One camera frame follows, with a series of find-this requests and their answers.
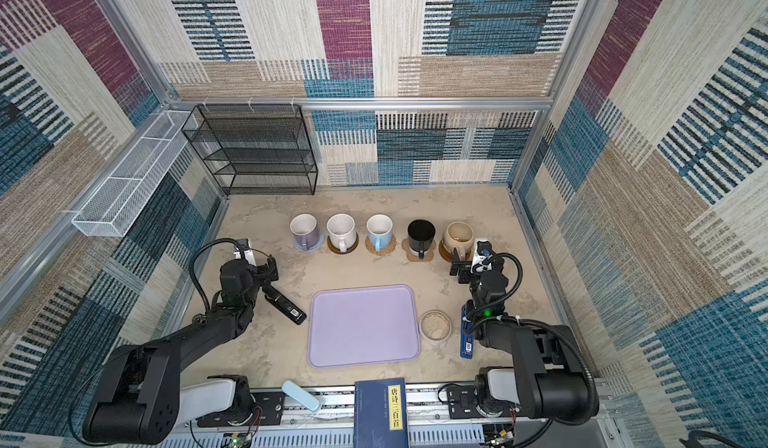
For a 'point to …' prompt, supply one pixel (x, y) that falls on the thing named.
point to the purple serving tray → (355, 326)
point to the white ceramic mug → (342, 230)
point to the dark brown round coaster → (447, 255)
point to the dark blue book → (381, 414)
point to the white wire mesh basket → (113, 206)
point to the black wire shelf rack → (255, 149)
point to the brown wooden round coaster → (349, 250)
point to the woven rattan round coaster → (383, 252)
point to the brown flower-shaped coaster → (427, 257)
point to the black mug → (420, 234)
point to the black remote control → (286, 306)
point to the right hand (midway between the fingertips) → (472, 251)
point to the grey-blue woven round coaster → (309, 250)
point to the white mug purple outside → (304, 228)
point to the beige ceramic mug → (459, 235)
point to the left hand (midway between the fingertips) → (253, 254)
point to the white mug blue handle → (380, 228)
